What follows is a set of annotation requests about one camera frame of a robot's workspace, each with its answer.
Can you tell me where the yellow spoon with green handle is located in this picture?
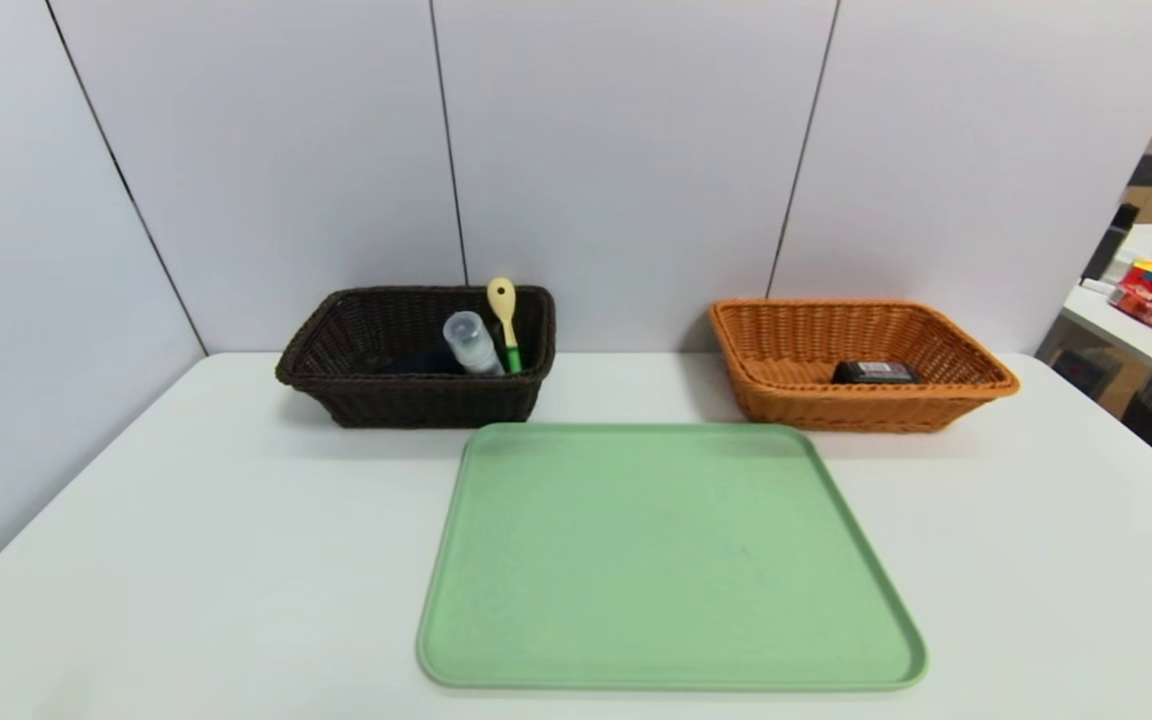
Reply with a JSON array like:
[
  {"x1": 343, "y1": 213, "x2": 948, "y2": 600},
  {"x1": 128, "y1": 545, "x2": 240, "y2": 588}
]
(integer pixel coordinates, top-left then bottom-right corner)
[{"x1": 487, "y1": 278, "x2": 524, "y2": 374}]

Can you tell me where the white bottle with clear cap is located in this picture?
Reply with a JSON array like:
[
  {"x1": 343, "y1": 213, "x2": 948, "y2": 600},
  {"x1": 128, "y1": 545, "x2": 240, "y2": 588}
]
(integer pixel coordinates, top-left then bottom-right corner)
[{"x1": 442, "y1": 311, "x2": 505, "y2": 377}]

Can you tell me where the black glasses case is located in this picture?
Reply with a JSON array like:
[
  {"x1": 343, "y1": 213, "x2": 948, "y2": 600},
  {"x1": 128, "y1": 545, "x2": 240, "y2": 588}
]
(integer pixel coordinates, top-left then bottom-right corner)
[{"x1": 376, "y1": 344, "x2": 467, "y2": 377}]

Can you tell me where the small black carton pink top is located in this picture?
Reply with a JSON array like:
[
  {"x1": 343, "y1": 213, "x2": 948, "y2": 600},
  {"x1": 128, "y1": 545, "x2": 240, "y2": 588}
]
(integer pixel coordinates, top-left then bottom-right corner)
[{"x1": 831, "y1": 360, "x2": 922, "y2": 385}]

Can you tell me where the dark brown wicker basket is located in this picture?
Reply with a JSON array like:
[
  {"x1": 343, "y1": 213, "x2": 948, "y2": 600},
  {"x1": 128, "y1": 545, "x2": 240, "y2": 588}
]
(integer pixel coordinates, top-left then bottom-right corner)
[{"x1": 275, "y1": 286, "x2": 557, "y2": 430}]

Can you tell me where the orange wicker basket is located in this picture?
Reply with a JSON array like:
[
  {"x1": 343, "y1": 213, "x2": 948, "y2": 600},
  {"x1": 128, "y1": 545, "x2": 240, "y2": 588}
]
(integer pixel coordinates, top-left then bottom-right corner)
[{"x1": 707, "y1": 299, "x2": 1020, "y2": 434}]

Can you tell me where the light green plastic tray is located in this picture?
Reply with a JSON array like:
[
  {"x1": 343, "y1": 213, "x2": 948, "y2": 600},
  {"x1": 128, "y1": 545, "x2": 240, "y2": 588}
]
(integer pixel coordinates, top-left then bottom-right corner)
[{"x1": 417, "y1": 421, "x2": 928, "y2": 692}]

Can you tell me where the black upright panel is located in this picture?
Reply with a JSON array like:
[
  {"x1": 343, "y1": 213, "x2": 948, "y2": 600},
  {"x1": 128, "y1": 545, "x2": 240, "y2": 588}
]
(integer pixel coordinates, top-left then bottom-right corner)
[{"x1": 1082, "y1": 204, "x2": 1140, "y2": 283}]

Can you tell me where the white side table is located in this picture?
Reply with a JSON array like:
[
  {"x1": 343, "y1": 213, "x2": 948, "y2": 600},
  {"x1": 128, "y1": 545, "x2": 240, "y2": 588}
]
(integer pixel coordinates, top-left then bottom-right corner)
[{"x1": 1061, "y1": 225, "x2": 1152, "y2": 394}]

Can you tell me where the red snack package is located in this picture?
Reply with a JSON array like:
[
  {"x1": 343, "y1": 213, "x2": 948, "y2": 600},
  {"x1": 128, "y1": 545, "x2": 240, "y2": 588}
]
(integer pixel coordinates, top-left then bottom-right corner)
[{"x1": 1110, "y1": 286, "x2": 1152, "y2": 330}]

